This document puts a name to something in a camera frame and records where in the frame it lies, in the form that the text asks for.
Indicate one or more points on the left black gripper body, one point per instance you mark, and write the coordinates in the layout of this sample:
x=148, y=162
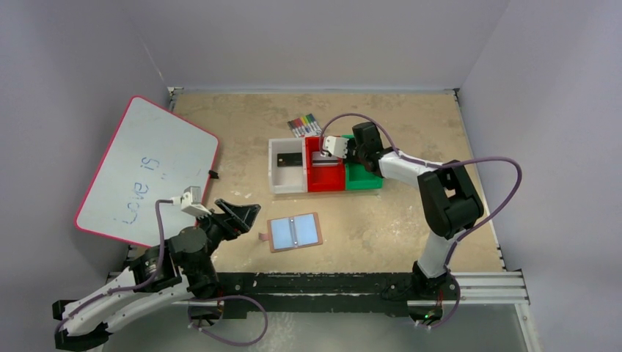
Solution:
x=218, y=229

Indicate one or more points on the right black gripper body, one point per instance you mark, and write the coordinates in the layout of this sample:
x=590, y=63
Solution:
x=346, y=155

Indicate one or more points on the green plastic bin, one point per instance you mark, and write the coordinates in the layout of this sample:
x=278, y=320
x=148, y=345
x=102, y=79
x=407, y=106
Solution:
x=358, y=179

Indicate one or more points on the red plastic bin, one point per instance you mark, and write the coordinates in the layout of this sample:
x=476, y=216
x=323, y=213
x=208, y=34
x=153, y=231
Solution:
x=329, y=178

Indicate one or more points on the white plastic bin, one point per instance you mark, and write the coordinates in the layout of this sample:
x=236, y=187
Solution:
x=286, y=179

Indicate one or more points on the pink leather card holder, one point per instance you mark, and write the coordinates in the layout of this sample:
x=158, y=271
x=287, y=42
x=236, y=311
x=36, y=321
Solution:
x=293, y=232

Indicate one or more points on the red framed whiteboard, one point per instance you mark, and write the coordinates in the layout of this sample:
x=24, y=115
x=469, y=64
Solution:
x=152, y=155

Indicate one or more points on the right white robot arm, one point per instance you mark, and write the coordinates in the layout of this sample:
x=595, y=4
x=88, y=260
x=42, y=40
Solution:
x=450, y=202

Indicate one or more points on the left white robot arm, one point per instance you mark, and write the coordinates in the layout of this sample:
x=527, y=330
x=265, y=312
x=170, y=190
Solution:
x=177, y=269

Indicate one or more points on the silver credit card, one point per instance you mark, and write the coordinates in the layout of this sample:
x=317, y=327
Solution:
x=319, y=159

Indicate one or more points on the black credit card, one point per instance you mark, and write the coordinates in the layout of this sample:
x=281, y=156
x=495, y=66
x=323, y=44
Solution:
x=289, y=159

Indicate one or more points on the pack of coloured markers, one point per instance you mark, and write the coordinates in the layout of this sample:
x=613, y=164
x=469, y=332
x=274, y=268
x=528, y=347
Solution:
x=304, y=126

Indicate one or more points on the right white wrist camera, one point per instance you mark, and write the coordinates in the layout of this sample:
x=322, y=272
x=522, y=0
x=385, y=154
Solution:
x=335, y=146

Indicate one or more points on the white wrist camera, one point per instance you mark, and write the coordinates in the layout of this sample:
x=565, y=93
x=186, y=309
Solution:
x=335, y=146
x=191, y=202

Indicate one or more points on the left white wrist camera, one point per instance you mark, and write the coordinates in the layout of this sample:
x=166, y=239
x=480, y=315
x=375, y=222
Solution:
x=191, y=202

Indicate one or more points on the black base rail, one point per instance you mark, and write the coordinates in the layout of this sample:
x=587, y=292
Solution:
x=396, y=295

